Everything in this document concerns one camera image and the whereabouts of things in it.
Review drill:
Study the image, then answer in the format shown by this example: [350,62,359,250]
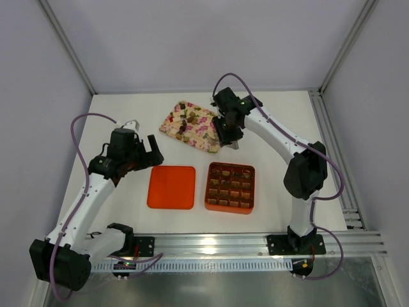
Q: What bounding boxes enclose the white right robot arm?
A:
[211,87,328,253]

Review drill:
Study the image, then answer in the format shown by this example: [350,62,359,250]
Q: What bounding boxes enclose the floral tray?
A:
[159,100,220,154]

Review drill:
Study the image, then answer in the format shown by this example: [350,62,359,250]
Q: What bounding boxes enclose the slotted cable duct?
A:
[91,258,293,274]

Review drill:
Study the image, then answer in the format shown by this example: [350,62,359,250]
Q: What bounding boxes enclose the aluminium front rail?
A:
[41,230,389,258]

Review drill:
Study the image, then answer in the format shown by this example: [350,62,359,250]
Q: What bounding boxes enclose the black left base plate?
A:
[131,236,155,258]

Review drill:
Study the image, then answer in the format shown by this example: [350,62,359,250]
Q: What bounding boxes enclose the metal tongs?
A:
[208,136,239,152]

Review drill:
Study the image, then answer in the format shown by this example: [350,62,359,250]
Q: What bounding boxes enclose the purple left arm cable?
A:
[50,113,119,302]

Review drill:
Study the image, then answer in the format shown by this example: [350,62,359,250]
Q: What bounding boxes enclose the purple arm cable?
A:
[50,113,119,302]
[213,72,345,281]

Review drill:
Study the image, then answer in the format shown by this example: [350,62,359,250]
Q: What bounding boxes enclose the orange box lid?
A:
[147,166,196,210]

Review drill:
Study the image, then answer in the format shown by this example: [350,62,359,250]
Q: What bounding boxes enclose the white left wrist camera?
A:
[115,120,140,132]

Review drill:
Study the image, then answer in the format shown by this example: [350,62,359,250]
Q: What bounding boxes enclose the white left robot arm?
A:
[29,128,164,291]

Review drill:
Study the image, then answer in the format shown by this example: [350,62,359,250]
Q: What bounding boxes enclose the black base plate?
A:
[266,234,327,256]
[131,236,155,258]

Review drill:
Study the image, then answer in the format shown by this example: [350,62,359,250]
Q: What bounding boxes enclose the aluminium right side rail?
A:
[308,90,367,231]

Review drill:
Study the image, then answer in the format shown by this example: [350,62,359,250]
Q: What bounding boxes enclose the orange chocolate box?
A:
[204,162,255,215]

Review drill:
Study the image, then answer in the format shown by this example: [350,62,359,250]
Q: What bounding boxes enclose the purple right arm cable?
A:
[213,72,345,281]

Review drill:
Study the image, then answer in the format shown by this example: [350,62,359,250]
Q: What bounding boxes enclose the aluminium rail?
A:
[308,90,367,231]
[41,230,389,258]

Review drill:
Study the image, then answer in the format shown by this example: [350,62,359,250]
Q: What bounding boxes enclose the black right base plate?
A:
[266,234,327,256]

